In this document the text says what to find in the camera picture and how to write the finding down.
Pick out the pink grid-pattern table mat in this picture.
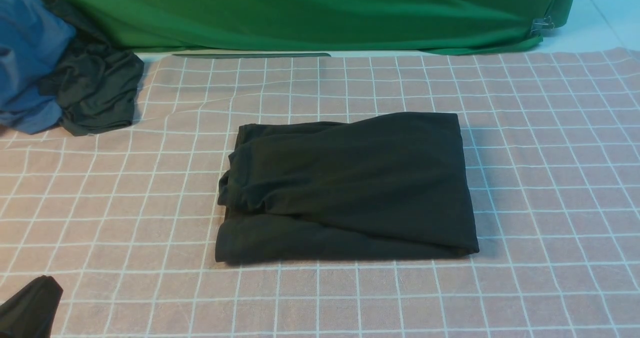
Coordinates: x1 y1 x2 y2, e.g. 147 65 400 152
0 49 640 337

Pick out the metal binder clip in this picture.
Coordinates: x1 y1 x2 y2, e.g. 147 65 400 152
530 16 555 36

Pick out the dark gray crumpled cloth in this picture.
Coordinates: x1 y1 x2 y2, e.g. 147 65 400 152
38 0 145 136

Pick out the green backdrop cloth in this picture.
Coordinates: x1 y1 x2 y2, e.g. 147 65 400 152
65 0 573 56

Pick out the blue cloth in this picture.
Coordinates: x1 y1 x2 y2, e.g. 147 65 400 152
0 0 76 134

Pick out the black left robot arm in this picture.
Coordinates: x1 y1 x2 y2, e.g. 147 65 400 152
0 275 64 337

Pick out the dark gray long-sleeve top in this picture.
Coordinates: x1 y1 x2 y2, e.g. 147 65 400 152
214 112 480 265

